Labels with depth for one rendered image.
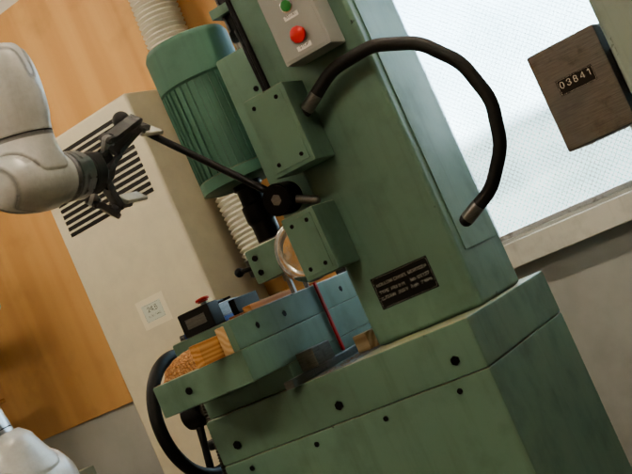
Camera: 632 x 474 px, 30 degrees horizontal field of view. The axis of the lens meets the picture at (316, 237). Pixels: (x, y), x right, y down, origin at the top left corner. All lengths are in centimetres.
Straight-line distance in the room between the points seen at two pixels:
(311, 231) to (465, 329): 32
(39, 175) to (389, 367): 67
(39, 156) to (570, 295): 198
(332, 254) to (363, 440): 33
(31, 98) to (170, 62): 39
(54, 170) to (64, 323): 271
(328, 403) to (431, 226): 36
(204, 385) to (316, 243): 32
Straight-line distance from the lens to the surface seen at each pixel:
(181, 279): 389
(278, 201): 213
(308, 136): 207
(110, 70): 433
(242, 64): 226
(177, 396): 214
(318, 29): 207
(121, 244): 402
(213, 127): 228
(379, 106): 209
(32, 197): 198
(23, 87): 202
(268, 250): 231
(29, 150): 200
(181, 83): 231
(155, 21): 398
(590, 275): 353
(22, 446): 239
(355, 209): 213
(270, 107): 209
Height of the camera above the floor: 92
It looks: 3 degrees up
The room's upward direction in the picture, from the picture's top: 24 degrees counter-clockwise
